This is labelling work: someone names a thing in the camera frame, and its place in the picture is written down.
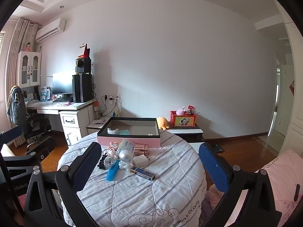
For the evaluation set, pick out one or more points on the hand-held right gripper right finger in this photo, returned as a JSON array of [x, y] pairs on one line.
[[213, 165]]

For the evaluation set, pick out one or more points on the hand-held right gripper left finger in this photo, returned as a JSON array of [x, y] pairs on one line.
[[86, 165]]

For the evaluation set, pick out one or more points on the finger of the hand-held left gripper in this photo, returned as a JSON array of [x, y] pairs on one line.
[[14, 132], [21, 159]]

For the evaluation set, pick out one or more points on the black hair clip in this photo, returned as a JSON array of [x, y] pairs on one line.
[[103, 162]]

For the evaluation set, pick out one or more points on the clear glass bottle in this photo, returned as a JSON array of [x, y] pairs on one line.
[[110, 163]]

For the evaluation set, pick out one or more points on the silver astronaut figure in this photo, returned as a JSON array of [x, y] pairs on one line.
[[125, 158]]

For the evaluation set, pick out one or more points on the clear floss box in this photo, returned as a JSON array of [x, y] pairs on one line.
[[126, 145]]

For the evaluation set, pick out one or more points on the pink storage box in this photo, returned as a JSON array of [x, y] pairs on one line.
[[132, 141]]

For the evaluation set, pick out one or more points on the white charger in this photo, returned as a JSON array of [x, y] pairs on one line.
[[141, 160]]

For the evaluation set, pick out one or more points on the dark blue slim box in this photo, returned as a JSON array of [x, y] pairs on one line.
[[143, 173]]

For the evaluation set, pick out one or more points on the rose gold case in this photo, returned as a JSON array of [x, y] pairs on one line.
[[142, 148]]

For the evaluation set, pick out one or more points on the black bathroom scale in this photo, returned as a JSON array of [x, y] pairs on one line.
[[216, 148]]

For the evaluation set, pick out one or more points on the black office chair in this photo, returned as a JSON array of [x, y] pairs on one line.
[[37, 127]]

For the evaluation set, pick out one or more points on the grey jacket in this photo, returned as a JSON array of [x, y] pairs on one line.
[[16, 106]]

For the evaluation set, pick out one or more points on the white side table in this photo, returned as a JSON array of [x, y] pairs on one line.
[[95, 125]]

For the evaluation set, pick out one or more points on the white tape dispenser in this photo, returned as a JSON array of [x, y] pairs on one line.
[[111, 131]]

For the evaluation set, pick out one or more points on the white black low cabinet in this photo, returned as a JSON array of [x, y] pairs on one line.
[[187, 131]]

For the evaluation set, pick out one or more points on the white desk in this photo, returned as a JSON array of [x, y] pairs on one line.
[[71, 120]]

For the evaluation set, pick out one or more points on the teal flat case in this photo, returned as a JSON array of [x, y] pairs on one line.
[[123, 132]]

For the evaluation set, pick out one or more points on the red crate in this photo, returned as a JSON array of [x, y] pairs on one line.
[[183, 121]]

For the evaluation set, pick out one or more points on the orange cap bottle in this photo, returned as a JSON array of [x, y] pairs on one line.
[[96, 110]]

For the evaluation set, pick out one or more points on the black keyboard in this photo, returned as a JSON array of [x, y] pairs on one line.
[[62, 99]]

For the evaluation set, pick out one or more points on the yellow green bag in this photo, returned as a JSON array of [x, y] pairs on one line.
[[117, 112]]

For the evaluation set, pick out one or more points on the red card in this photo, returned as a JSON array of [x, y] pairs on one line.
[[191, 107]]

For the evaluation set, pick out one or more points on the pink plush toy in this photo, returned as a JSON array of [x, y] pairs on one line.
[[181, 111]]

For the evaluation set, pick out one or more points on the yellow octopus plush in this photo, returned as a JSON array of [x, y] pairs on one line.
[[162, 123]]

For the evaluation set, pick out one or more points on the black monitor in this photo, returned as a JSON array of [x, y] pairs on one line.
[[62, 82]]

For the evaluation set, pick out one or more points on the pink blanket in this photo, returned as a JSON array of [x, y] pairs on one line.
[[284, 177]]

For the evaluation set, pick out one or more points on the black computer tower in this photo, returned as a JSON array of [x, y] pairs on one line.
[[82, 88]]

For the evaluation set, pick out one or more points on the pink dress doll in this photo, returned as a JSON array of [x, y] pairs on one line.
[[28, 46]]

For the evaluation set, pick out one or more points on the white door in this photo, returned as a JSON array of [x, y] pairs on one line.
[[275, 94]]

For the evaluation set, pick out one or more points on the black speaker box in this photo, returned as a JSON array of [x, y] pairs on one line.
[[84, 66]]

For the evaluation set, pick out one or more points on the white wardrobe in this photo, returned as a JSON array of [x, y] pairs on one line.
[[296, 99]]

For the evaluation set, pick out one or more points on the red paper bag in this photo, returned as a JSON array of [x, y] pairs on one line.
[[85, 52]]

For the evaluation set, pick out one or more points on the white air conditioner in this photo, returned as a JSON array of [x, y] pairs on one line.
[[51, 30]]

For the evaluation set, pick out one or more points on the white wall cabinet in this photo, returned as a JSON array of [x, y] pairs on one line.
[[28, 69]]

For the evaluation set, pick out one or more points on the white wall sockets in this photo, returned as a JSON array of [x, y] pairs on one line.
[[112, 97]]

